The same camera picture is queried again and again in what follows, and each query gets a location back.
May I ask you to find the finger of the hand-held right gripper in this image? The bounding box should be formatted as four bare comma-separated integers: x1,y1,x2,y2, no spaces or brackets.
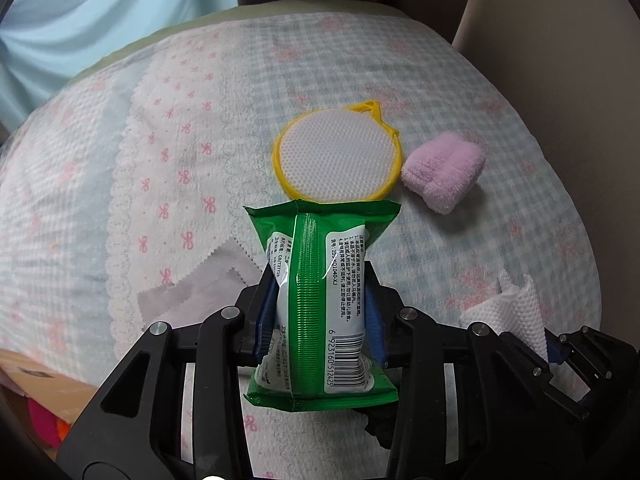
500,331,603,423
545,326,637,402

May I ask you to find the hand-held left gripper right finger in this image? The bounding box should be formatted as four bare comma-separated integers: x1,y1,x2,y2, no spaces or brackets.
365,262,601,480

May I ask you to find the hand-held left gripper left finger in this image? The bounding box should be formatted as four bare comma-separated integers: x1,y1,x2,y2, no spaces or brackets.
56,269,279,480

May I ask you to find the green wet wipes packet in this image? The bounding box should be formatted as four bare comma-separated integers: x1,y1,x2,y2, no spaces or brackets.
242,199,402,412

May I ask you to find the white embossed paper tissue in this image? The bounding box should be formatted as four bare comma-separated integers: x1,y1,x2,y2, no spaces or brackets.
458,269,549,362

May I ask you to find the grey zigzag edged cloth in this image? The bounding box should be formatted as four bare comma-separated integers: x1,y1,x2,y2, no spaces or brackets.
135,239,262,322

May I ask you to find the pink folded fluffy towel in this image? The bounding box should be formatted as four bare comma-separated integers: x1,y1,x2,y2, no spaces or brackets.
401,131,487,216

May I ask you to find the yellow rimmed round mesh pad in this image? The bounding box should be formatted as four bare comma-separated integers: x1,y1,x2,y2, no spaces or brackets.
272,100,402,204

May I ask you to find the brown cardboard box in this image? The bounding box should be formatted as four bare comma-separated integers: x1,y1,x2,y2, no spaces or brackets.
0,349,97,423

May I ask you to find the pink and orange toy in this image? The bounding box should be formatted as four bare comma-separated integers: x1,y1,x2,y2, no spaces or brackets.
26,396,72,455

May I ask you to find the checked quilt with pink bows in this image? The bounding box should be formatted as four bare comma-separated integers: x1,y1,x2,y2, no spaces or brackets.
0,7,602,480

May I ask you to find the pale green sheet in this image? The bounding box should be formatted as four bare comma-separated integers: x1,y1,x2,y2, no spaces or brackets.
94,0,401,73

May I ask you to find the light blue curtain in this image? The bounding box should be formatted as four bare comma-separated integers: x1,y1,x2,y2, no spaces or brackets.
0,0,242,133

